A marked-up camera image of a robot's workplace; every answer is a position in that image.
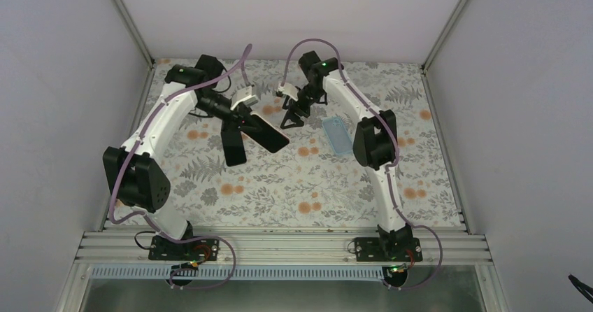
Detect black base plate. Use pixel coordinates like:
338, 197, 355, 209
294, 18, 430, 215
134, 231, 220, 262
347, 224, 423, 262

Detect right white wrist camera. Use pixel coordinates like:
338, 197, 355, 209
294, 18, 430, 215
276, 82, 299, 101

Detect phone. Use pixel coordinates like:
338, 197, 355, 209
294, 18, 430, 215
241, 113, 290, 153

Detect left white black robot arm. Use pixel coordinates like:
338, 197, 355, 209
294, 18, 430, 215
103, 55, 258, 260

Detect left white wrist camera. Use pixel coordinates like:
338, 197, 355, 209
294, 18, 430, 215
230, 85, 259, 110

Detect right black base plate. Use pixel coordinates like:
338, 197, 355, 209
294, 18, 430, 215
347, 224, 423, 262

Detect right aluminium corner post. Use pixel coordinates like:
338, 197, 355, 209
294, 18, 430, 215
422, 0, 470, 75

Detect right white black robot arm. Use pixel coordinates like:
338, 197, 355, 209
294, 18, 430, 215
277, 51, 413, 261

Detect aluminium mounting rail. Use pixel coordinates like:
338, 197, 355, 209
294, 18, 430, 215
75, 226, 493, 266

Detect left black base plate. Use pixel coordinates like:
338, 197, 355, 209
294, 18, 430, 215
134, 231, 220, 262

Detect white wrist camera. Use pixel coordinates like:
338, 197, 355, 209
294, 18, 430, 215
276, 82, 299, 101
230, 85, 259, 110

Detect floral patterned table mat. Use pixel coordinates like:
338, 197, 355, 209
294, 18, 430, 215
159, 62, 462, 228

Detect black object at edge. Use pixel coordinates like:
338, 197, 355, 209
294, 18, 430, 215
568, 274, 593, 303

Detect light blue phone case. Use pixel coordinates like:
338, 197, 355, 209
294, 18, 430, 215
322, 117, 353, 156

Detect black smartphone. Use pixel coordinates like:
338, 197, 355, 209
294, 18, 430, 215
221, 130, 247, 167

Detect left aluminium corner post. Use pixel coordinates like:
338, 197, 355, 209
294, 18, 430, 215
111, 0, 155, 66

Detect slotted cable duct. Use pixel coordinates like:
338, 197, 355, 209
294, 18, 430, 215
90, 264, 385, 281

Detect aluminium corner post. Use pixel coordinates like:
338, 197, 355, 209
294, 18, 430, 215
422, 0, 470, 75
111, 0, 155, 66

